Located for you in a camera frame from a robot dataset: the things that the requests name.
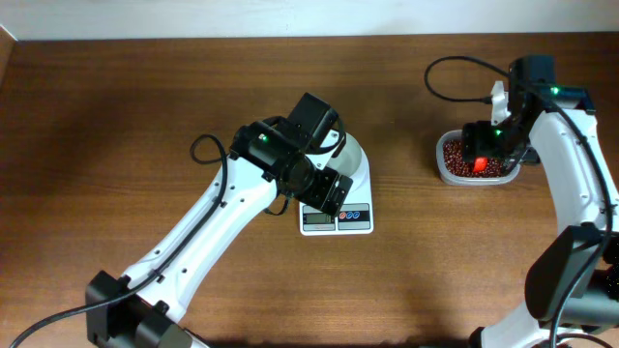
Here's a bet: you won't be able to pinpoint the white round bowl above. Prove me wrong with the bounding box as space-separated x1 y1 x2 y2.
327 133 362 177

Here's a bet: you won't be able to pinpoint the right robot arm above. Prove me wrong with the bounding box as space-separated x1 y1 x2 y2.
462 55 618 347

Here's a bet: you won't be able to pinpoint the orange plastic measuring scoop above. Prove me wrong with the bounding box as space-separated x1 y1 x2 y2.
472 157 488 173

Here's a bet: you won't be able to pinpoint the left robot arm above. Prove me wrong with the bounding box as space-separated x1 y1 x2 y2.
86 94 352 347

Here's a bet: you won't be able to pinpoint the white digital kitchen scale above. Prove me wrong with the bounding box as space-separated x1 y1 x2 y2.
299 149 374 236

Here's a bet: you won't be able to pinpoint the clear plastic container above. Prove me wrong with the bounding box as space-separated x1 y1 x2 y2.
436 130 521 187

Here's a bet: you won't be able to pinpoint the red beans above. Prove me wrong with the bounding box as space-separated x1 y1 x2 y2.
444 140 502 178

